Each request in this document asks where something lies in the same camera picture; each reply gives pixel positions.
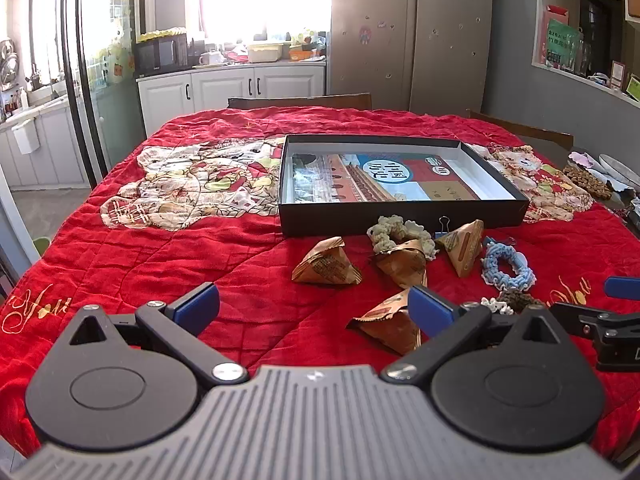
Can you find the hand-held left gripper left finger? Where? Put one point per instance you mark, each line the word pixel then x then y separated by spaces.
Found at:
pixel 200 302

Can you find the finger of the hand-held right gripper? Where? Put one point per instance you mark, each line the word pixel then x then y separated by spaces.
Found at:
pixel 575 315
pixel 622 287

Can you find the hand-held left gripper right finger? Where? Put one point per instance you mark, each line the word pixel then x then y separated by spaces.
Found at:
pixel 430 307

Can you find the brown triangular paper packet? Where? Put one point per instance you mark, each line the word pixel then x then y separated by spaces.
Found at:
pixel 402 265
pixel 327 265
pixel 462 247
pixel 390 322

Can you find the brown knitted scrunchie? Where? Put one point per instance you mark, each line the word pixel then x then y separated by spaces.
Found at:
pixel 517 300

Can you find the blue binder clip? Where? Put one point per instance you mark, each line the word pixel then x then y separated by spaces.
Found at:
pixel 442 227

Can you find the blue knitted scrunchie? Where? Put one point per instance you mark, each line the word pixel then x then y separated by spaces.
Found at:
pixel 505 265

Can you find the cream knitted scrunchie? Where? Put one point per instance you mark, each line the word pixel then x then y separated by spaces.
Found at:
pixel 385 230

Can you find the black shallow cardboard box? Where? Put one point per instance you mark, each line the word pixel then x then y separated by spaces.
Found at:
pixel 375 217

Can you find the red printed blanket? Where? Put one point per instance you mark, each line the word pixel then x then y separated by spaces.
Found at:
pixel 200 260

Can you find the brown beaded mat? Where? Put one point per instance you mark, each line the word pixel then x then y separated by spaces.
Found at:
pixel 587 180

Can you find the white plate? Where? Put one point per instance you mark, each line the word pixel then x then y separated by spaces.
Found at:
pixel 620 169

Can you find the pink cloth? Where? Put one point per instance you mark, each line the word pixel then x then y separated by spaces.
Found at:
pixel 582 158

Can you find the printed picture board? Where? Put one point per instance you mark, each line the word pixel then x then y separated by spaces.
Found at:
pixel 380 177

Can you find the wooden chair back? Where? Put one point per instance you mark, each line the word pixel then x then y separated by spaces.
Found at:
pixel 300 101
pixel 520 130

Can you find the small green card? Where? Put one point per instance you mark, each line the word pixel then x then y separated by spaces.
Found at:
pixel 634 87

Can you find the white kitchen cabinet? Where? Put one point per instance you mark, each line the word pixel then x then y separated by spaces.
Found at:
pixel 225 87

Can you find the clear glass pitcher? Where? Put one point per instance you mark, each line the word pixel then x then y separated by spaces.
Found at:
pixel 575 57

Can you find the white hanging bin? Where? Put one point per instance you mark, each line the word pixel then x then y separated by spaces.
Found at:
pixel 25 135

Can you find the black microwave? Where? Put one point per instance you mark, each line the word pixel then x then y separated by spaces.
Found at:
pixel 160 54

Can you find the green sign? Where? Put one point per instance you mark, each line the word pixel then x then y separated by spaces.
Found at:
pixel 559 42

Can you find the silver refrigerator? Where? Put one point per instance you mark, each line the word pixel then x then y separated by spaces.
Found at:
pixel 375 60

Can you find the cream storage container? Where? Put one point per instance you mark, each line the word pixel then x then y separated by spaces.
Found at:
pixel 265 51

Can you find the yellow flowers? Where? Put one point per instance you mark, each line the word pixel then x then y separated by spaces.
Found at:
pixel 160 35

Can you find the red gift bag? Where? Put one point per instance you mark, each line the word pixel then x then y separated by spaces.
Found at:
pixel 552 12

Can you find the small picture frame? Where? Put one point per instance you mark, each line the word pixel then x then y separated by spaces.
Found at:
pixel 618 74

